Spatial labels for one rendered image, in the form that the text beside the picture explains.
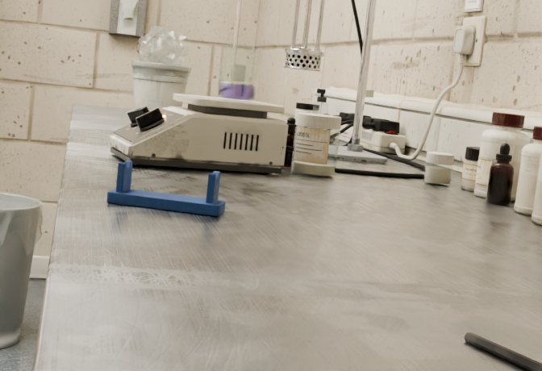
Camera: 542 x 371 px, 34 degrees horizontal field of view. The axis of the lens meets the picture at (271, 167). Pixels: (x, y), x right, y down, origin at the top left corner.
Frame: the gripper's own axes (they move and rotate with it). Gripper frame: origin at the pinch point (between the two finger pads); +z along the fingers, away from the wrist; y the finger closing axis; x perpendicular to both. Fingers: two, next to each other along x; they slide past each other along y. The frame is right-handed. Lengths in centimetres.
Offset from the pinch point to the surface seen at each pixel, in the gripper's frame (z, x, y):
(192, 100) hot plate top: -5.7, 17.4, -1.1
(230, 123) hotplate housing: -1.4, 19.7, -3.7
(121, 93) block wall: 59, 26, 233
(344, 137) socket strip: 55, 24, 60
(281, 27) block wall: 96, -5, 176
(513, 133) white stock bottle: 30.3, 17.0, -18.3
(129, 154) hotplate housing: -13.3, 24.4, -2.0
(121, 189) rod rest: -22.6, 24.7, -29.0
